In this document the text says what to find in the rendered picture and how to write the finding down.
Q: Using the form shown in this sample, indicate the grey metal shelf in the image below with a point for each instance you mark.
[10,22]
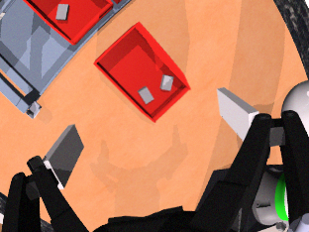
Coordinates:
[32,53]

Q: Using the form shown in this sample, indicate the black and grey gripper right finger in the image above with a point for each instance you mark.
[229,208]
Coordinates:
[233,197]

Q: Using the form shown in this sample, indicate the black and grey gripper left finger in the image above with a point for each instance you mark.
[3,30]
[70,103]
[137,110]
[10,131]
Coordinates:
[49,175]

